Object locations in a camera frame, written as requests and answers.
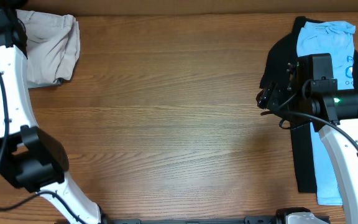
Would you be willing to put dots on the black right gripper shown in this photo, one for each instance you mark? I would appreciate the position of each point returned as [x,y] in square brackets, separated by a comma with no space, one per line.
[271,98]

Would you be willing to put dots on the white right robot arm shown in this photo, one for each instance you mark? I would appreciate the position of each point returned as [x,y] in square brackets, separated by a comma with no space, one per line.
[312,96]

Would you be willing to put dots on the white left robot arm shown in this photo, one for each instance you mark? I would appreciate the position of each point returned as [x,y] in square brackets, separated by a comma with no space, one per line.
[29,157]

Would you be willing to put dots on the black t-shirt with logo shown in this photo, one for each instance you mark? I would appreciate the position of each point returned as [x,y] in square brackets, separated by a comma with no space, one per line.
[313,168]

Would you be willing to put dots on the light blue printed t-shirt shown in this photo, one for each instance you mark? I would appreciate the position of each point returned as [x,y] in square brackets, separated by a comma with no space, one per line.
[335,38]

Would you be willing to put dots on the folded light blue jeans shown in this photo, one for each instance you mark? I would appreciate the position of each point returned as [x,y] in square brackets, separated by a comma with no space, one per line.
[57,82]

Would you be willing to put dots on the folded white beige trousers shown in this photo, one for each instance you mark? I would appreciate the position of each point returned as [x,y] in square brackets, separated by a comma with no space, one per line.
[53,45]

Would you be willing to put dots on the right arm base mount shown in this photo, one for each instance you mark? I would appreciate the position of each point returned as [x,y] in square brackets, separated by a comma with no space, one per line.
[298,215]

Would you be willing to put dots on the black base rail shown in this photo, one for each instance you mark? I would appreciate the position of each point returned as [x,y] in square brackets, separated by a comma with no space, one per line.
[246,220]

